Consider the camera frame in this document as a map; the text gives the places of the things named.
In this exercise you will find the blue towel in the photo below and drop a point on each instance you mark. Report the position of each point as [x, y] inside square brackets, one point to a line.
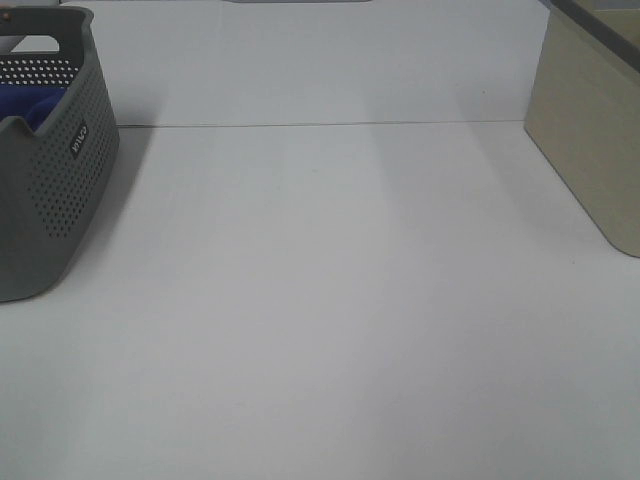
[31, 103]

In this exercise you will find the grey perforated laundry basket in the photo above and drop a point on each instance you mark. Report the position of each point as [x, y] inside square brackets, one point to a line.
[52, 179]

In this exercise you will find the beige storage bin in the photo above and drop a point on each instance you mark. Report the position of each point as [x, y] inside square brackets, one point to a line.
[583, 112]

